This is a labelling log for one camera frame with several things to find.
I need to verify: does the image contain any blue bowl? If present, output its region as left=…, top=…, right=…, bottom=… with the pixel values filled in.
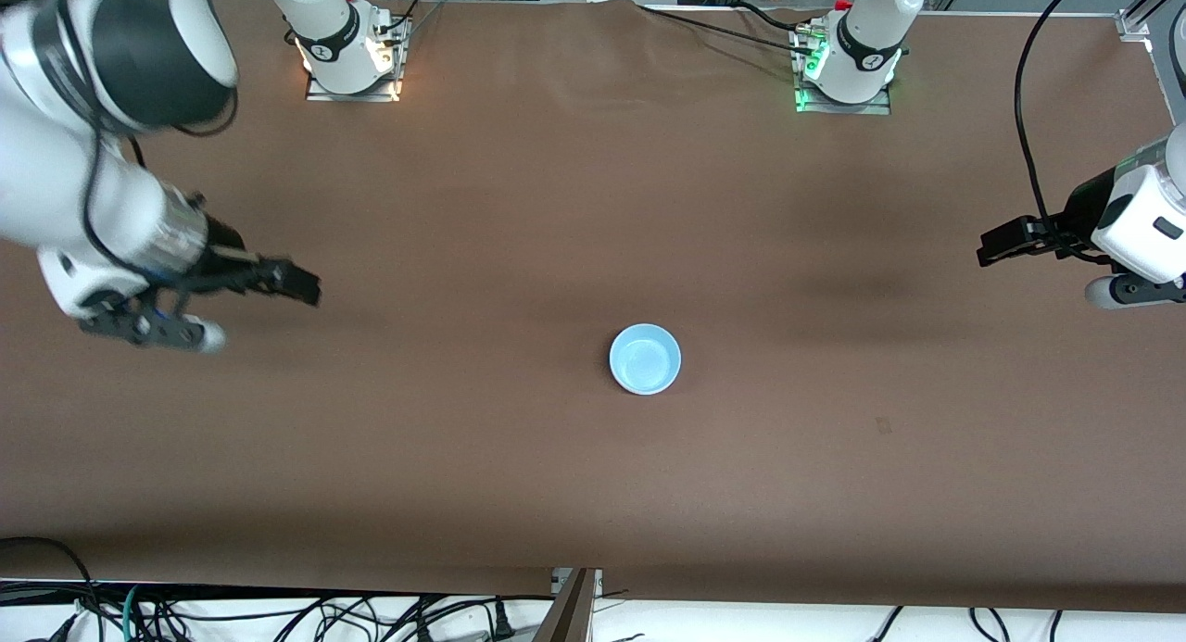
left=609, top=323, right=683, bottom=397

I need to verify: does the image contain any aluminium corner profile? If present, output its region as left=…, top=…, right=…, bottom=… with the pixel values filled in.
left=1117, top=0, right=1186, bottom=42

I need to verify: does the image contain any brown table cover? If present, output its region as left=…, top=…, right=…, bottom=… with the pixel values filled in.
left=0, top=0, right=1186, bottom=615

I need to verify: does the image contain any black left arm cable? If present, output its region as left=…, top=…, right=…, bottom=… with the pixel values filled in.
left=1014, top=0, right=1115, bottom=266

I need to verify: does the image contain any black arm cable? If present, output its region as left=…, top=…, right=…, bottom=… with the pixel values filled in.
left=1014, top=0, right=1115, bottom=266
left=56, top=0, right=242, bottom=283

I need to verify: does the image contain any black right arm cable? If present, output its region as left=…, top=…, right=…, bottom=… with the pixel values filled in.
left=56, top=0, right=242, bottom=283

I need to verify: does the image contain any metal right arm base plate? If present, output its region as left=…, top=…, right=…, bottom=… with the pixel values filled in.
left=305, top=10, right=406, bottom=104

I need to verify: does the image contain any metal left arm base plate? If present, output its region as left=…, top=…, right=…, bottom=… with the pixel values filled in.
left=794, top=23, right=893, bottom=116

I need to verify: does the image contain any black looped floor cable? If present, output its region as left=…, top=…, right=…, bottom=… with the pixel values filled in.
left=0, top=535, right=99, bottom=617

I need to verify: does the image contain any short black table cable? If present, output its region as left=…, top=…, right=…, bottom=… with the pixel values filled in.
left=732, top=1, right=812, bottom=31

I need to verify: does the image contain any long black table cable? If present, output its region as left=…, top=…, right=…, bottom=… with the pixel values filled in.
left=635, top=3, right=816, bottom=56

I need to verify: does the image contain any aluminium frame post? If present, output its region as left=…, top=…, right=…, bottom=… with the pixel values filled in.
left=536, top=568, right=604, bottom=642

